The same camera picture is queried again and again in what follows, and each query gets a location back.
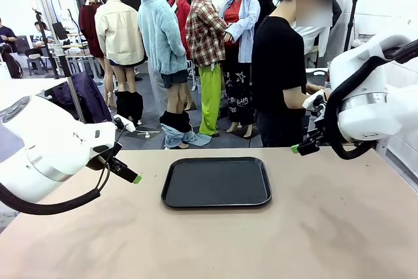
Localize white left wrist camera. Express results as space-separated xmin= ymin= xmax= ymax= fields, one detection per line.
xmin=112 ymin=114 xmax=136 ymax=133

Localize black camera tripod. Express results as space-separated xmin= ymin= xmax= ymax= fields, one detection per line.
xmin=31 ymin=7 xmax=71 ymax=79

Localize mannequin in dark coat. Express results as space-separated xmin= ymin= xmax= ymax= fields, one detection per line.
xmin=332 ymin=0 xmax=342 ymax=27

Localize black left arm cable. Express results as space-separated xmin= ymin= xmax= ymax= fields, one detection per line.
xmin=0 ymin=130 xmax=127 ymax=216

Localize mannequin in cream jacket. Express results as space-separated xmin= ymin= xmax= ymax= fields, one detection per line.
xmin=94 ymin=0 xmax=146 ymax=126

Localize white side table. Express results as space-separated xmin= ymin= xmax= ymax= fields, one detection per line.
xmin=304 ymin=66 xmax=330 ymax=89

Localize black right arm cable sleeve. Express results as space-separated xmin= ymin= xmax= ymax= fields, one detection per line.
xmin=325 ymin=39 xmax=418 ymax=161

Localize mannequin in red jacket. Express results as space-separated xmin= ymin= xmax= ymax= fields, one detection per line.
xmin=166 ymin=0 xmax=192 ymax=59

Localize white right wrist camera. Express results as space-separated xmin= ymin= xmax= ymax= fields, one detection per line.
xmin=302 ymin=93 xmax=326 ymax=109

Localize mannequin base plate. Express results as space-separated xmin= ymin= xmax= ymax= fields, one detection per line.
xmin=125 ymin=128 xmax=164 ymax=139

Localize mannequin in blue open shirt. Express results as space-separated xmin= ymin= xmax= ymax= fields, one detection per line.
xmin=221 ymin=0 xmax=262 ymax=138

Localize mannequin in light-blue fleece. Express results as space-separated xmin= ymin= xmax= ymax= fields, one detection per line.
xmin=137 ymin=0 xmax=193 ymax=149

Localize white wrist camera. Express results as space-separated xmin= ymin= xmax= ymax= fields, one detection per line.
xmin=112 ymin=114 xmax=136 ymax=133
xmin=302 ymin=93 xmax=326 ymax=109

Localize mannequin in white shirt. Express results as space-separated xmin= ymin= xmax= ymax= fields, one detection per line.
xmin=300 ymin=25 xmax=330 ymax=57

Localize dropped blue jeans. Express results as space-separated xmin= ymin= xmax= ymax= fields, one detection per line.
xmin=164 ymin=125 xmax=212 ymax=149

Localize mannequin in maroon sweater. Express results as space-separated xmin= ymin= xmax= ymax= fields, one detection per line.
xmin=78 ymin=0 xmax=107 ymax=79

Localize person's right forearm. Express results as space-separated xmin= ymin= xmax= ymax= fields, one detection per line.
xmin=284 ymin=83 xmax=316 ymax=110

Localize black light stand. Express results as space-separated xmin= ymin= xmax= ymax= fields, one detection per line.
xmin=332 ymin=0 xmax=360 ymax=53

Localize grey metal column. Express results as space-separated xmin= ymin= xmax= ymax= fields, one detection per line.
xmin=32 ymin=0 xmax=86 ymax=123

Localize large black serving tray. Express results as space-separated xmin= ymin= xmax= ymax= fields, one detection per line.
xmin=160 ymin=156 xmax=273 ymax=210

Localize grey stool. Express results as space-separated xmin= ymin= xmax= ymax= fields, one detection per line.
xmin=27 ymin=56 xmax=48 ymax=76

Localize seated person in striped shirt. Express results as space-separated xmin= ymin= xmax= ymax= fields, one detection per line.
xmin=25 ymin=20 xmax=55 ymax=57

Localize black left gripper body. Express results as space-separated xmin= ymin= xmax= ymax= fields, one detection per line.
xmin=86 ymin=143 xmax=128 ymax=174

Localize white work table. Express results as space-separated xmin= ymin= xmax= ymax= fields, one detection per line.
xmin=0 ymin=78 xmax=71 ymax=110

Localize mannequin in plaid shirt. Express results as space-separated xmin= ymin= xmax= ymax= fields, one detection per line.
xmin=185 ymin=0 xmax=229 ymax=138

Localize person in black t-shirt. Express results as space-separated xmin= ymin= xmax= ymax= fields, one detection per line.
xmin=251 ymin=0 xmax=334 ymax=148

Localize seated person in navy shirt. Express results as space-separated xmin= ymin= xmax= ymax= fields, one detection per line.
xmin=0 ymin=17 xmax=18 ymax=54

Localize purple jacket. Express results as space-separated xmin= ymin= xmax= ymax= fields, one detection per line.
xmin=52 ymin=73 xmax=114 ymax=125

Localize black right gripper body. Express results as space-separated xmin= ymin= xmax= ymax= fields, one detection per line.
xmin=308 ymin=99 xmax=329 ymax=145

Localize black bag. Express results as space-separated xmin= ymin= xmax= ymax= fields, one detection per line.
xmin=1 ymin=52 xmax=24 ymax=79

